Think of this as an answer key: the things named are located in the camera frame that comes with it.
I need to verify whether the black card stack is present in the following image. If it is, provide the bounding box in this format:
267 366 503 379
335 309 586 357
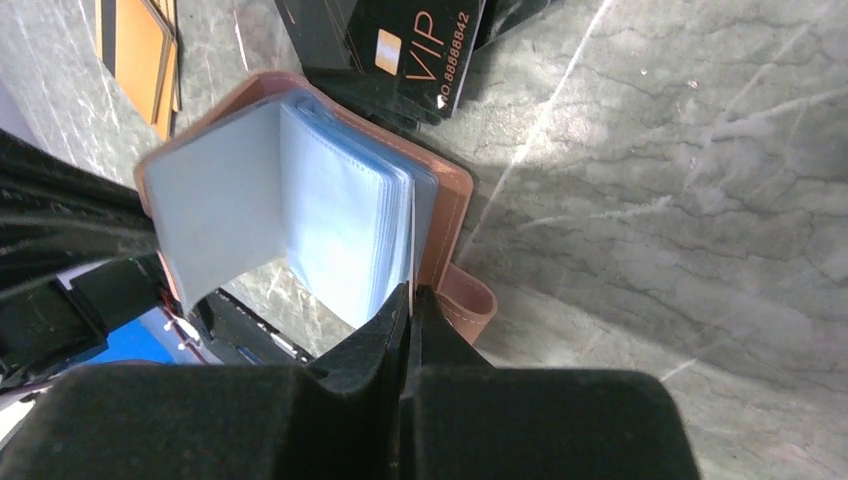
275 0 550 129

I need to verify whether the tan leather card holder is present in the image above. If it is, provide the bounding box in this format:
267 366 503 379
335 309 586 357
135 71 498 341

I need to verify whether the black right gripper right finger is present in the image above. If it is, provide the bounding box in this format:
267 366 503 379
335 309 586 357
405 286 700 479

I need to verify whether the silver VIP card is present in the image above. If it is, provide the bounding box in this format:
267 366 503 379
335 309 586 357
407 180 417 318

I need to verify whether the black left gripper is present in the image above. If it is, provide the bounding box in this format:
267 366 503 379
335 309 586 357
1 132 167 391

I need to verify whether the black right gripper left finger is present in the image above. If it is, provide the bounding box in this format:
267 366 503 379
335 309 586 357
1 285 410 479

